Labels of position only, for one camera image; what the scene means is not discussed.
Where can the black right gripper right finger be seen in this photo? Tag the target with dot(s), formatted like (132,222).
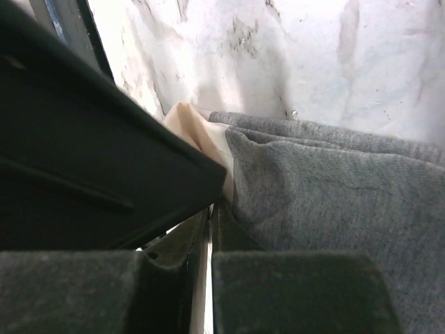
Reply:
(260,291)

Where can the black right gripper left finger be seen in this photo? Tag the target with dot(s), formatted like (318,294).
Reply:
(158,290)

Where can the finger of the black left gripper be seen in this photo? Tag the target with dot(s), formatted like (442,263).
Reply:
(82,166)

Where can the grey cream underwear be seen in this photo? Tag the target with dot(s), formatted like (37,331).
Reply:
(295,185)

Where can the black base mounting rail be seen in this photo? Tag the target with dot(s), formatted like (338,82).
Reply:
(71,22)

